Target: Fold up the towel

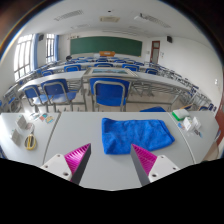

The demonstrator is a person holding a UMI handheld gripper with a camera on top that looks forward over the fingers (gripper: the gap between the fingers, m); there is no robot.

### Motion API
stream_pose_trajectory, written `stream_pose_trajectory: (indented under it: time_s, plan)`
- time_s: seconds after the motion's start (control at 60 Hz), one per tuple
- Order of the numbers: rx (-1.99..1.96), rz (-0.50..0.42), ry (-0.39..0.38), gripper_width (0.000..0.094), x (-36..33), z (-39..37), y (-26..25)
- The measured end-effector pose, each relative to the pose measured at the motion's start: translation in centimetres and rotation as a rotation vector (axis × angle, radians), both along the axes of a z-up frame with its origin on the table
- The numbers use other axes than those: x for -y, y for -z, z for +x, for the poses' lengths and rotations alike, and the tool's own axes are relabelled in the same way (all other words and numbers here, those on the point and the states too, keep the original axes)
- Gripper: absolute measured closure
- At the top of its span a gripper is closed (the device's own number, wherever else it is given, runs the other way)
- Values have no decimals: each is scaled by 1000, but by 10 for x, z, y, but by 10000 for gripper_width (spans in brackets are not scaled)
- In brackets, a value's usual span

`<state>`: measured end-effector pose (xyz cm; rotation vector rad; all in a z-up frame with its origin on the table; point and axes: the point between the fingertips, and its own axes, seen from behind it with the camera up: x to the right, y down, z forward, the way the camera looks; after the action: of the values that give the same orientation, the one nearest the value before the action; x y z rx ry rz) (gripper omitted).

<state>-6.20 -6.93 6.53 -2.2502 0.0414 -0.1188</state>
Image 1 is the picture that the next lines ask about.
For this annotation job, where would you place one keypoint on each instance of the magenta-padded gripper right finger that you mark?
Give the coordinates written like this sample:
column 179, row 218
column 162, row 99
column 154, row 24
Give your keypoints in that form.
column 161, row 166

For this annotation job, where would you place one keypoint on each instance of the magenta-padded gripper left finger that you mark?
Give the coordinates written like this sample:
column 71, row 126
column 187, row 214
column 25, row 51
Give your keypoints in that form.
column 58, row 165

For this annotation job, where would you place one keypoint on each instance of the blue microfibre towel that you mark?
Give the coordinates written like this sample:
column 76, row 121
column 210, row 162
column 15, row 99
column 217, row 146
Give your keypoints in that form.
column 136, row 135

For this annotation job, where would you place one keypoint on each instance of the small blue printed card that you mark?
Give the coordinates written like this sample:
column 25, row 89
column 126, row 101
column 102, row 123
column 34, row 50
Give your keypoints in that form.
column 181, row 126

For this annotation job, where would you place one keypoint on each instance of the colourful printed cards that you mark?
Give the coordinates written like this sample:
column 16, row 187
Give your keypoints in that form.
column 46, row 118

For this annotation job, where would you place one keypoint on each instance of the small white box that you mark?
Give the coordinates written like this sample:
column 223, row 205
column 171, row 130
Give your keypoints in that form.
column 187, row 124
column 196, row 122

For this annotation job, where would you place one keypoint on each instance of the grey flat packet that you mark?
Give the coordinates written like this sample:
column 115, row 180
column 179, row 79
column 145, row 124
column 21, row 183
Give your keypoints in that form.
column 22, row 121
column 16, row 137

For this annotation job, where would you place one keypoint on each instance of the green and white box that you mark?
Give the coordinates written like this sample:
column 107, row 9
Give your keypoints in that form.
column 180, row 114

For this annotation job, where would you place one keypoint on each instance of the blue chair seat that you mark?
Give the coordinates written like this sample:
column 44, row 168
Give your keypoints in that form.
column 153, row 109

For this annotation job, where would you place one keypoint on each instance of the blue metal-framed chair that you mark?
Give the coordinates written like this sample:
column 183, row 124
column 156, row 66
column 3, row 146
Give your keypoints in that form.
column 31, row 91
column 56, row 88
column 108, row 91

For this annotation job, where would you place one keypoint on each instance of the long grey classroom desk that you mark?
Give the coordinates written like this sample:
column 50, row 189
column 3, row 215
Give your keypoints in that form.
column 63, row 75
column 156, row 80

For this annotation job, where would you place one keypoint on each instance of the group of blue chairs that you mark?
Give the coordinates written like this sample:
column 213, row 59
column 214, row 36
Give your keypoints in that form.
column 72, row 68

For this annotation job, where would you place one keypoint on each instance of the framed picture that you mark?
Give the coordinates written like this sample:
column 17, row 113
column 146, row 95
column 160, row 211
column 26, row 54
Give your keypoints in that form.
column 110, row 71

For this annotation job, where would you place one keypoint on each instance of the large bright window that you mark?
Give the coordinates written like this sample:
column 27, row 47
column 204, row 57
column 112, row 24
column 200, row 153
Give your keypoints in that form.
column 23, row 56

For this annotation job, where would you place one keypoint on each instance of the brown door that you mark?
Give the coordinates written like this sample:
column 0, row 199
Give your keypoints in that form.
column 155, row 51

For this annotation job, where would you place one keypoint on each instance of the blue curtain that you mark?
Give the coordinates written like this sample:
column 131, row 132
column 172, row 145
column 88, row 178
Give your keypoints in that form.
column 56, row 48
column 35, row 51

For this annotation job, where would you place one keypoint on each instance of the narrow bright window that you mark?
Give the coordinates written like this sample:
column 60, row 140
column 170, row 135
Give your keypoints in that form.
column 50, row 48

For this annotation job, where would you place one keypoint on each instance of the orange lectern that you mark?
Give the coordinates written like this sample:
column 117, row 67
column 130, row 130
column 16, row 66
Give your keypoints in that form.
column 107, row 53

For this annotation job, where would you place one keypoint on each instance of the green chalkboard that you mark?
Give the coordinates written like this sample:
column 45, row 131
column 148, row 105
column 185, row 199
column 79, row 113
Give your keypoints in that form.
column 106, row 46

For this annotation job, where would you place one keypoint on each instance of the long ceiling light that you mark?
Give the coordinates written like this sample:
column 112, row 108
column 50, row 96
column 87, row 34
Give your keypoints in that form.
column 151, row 20
column 69, row 15

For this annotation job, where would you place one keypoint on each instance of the square ceiling vent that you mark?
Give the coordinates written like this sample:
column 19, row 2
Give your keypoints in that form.
column 109, row 19

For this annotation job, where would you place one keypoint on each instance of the black wall speaker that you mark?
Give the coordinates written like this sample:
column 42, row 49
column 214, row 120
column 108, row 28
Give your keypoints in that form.
column 169, row 39
column 41, row 37

